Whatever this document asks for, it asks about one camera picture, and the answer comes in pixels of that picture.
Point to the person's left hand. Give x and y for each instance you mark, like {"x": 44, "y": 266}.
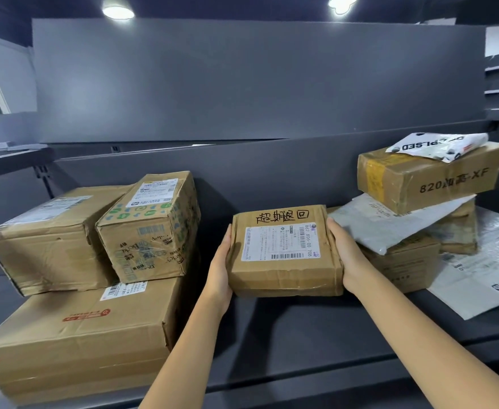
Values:
{"x": 219, "y": 276}

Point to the red logo cardboard box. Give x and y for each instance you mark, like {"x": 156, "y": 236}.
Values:
{"x": 83, "y": 345}

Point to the person's left forearm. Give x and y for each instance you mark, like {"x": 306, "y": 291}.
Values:
{"x": 185, "y": 362}

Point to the black printed small cardboard box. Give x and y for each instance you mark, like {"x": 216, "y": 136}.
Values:
{"x": 407, "y": 268}

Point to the medium brown cardboard box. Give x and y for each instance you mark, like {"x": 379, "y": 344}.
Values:
{"x": 49, "y": 251}

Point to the person's right forearm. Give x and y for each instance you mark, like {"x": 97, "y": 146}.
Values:
{"x": 441, "y": 349}

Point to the white label tall cardboard box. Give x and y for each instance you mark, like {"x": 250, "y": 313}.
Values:
{"x": 155, "y": 238}

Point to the long black lettered cardboard box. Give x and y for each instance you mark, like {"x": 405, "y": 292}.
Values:
{"x": 437, "y": 183}

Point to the large white poly mailer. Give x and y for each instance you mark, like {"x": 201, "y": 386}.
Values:
{"x": 479, "y": 276}

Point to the person's right hand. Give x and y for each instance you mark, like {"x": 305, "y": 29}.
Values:
{"x": 354, "y": 264}

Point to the white black-lettered poly bag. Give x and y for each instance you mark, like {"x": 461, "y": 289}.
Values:
{"x": 437, "y": 144}

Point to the dark grey metal shelving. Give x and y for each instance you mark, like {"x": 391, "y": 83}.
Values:
{"x": 275, "y": 336}
{"x": 2, "y": 208}

